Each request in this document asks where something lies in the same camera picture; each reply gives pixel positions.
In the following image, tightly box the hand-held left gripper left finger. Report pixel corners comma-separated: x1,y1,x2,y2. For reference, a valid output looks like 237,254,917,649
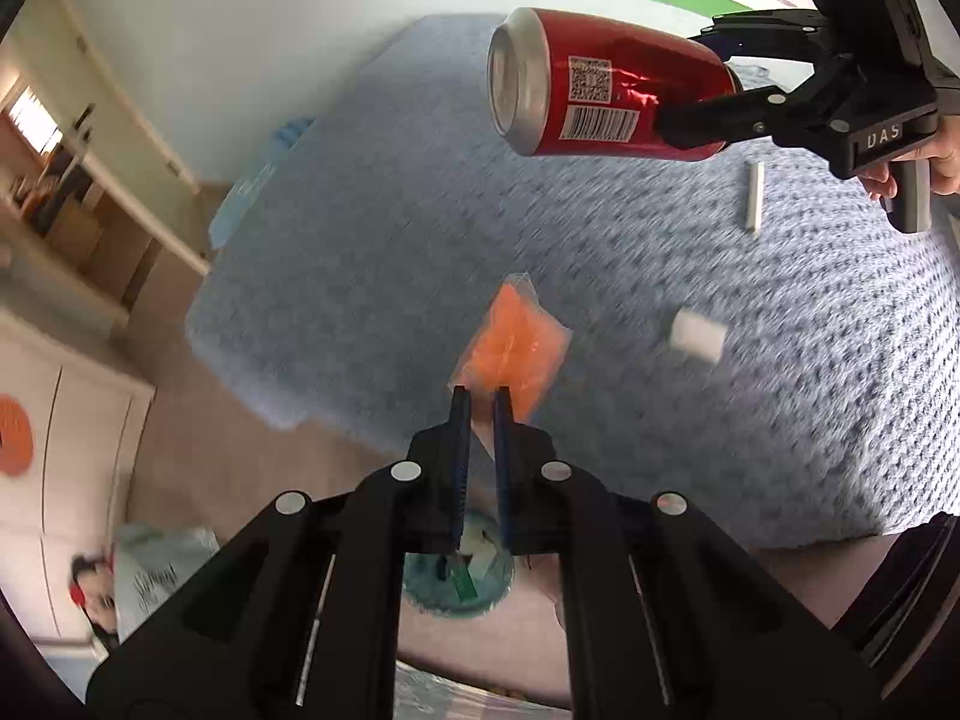
86,385,473,720

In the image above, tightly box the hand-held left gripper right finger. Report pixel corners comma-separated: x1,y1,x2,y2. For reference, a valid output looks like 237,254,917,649
492,386,884,720

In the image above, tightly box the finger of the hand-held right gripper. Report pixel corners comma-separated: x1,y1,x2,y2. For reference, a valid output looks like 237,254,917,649
655,62,857,161
690,9,827,70

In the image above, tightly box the clear bag with orange contents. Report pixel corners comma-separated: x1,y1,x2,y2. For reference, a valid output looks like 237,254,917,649
448,272,575,421

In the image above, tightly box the red drink can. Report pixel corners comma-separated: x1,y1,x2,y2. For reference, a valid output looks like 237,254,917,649
486,7,745,160

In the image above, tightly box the green trash bin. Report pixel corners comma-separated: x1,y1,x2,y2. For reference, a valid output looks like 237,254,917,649
401,508,518,622

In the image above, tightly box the person's right hand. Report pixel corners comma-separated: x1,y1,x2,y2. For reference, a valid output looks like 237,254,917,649
857,112,960,201

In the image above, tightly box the white stick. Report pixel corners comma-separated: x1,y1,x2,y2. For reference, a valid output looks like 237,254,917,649
742,161,766,241

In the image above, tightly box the white crumpled paper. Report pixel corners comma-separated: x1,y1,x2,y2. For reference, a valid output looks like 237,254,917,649
457,529,502,578

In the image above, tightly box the white cube eraser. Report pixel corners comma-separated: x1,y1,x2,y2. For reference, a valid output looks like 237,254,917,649
667,306,727,368

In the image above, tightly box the blue fleece blanket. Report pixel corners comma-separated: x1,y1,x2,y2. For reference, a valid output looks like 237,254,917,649
184,13,960,548

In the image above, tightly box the printed white plastic bag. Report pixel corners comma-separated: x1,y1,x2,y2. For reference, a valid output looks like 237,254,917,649
112,523,222,635

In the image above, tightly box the light blue plastic bag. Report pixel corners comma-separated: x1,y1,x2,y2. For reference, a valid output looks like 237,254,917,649
210,114,320,245

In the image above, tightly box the white cabinet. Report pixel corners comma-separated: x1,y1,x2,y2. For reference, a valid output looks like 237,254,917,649
0,307,158,646

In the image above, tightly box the red and black object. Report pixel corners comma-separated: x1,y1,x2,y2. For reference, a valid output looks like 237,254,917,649
71,553,121,650

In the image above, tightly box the round orange sticker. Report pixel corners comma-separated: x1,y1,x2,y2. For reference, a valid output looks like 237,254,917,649
0,392,37,477

